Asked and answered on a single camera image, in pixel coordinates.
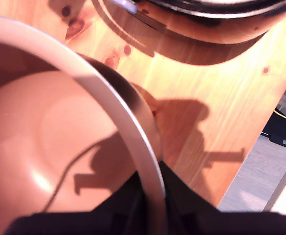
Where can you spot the beige rice cooker pot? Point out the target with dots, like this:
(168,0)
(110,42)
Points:
(59,137)

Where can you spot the large black rice cooker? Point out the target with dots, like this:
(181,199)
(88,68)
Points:
(206,22)

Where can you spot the black box on floor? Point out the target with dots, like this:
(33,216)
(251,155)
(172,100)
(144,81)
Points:
(283,129)

